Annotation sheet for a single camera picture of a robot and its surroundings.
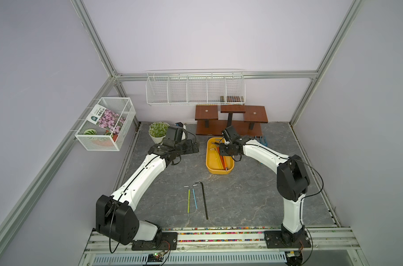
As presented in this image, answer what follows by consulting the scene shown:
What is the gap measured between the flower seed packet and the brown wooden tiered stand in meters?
0.46

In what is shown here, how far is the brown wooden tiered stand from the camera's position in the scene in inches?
39.8

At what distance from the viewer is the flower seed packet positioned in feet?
2.40
